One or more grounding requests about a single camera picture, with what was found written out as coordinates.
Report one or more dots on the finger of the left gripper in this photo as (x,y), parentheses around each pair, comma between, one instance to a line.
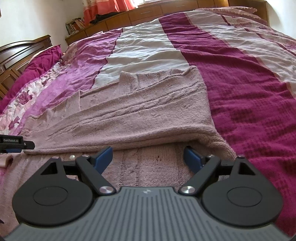
(14,144)

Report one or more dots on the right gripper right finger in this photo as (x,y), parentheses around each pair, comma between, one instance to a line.
(233,192)

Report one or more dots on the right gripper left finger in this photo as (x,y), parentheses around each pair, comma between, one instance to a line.
(62,191)

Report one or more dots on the pink knitted cardigan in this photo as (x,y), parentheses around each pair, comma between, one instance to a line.
(146,118)

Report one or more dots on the dark wooden headboard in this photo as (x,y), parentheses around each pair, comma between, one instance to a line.
(15,57)

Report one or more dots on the magenta pillow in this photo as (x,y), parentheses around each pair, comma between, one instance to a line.
(38,66)

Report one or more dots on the pink magenta striped bedspread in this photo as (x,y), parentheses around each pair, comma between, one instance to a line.
(247,67)

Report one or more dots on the stack of books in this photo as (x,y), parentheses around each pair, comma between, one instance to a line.
(75,25)

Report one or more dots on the cream and red curtain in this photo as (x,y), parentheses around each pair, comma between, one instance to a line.
(91,8)

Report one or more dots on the long wooden cabinet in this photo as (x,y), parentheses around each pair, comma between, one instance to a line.
(157,9)

